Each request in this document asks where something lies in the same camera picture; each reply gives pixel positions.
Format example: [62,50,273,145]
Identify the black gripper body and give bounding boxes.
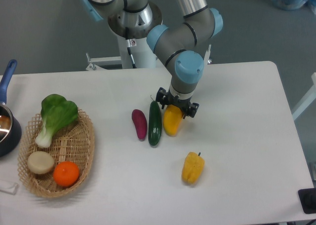
[165,88,192,110]

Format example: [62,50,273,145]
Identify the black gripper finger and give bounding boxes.
[156,87,169,109]
[182,102,199,119]

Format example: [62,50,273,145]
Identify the yellow mango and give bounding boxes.
[163,105,183,137]

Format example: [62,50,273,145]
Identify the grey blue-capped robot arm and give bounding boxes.
[81,0,223,117]

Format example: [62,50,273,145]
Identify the green cucumber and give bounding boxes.
[148,97,162,148]

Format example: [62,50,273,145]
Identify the purple sweet potato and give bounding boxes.
[132,109,147,141]

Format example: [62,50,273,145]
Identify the yellow bell pepper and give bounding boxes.
[181,152,205,185]

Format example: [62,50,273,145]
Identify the woven wicker basket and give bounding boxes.
[17,109,95,198]

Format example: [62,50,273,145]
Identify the green bok choy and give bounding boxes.
[35,94,78,148]

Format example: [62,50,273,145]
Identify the orange tangerine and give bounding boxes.
[53,161,79,187]

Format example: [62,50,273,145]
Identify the beige round bun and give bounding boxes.
[27,151,55,174]

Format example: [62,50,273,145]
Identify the black device at table edge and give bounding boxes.
[298,188,316,214]

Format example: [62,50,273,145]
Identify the clear plastic piece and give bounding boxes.
[0,180,19,195]

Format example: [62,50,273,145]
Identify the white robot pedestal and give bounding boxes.
[85,1,213,72]

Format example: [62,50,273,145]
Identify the black cable on pedestal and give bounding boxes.
[124,27,137,69]

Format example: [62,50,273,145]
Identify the white frame at right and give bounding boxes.
[291,73,316,120]

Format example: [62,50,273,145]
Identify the blue saucepan with handle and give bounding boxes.
[0,59,22,157]

